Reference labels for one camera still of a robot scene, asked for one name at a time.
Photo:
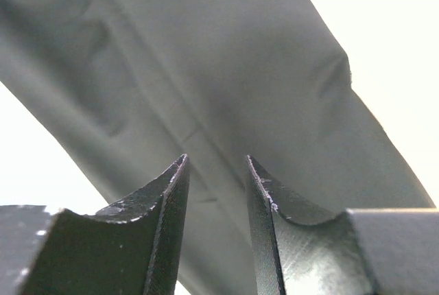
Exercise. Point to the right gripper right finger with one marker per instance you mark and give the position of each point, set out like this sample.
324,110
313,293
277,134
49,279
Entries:
301,248

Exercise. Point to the black trousers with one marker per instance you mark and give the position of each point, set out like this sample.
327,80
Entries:
127,85

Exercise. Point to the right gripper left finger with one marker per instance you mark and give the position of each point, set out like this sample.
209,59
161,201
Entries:
131,246

